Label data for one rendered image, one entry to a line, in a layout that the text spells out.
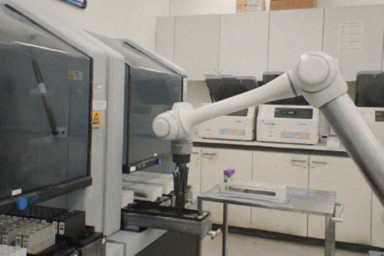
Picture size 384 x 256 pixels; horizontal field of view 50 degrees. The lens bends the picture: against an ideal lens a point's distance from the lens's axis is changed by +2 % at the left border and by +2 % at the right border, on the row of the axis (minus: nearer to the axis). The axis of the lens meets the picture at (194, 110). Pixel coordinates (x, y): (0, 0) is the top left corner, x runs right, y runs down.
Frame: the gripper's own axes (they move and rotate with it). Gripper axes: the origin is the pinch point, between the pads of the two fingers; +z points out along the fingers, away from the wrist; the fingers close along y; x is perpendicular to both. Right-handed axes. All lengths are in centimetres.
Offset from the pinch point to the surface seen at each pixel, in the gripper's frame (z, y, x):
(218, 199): 2.9, -22.8, 10.2
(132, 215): 4.5, 11.3, -16.2
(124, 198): -1.1, 8.0, -21.8
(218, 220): 74, -224, -46
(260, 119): -27, -225, -7
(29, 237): -3, 65, -19
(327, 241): 15, -21, 58
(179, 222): 5.0, 11.3, 4.3
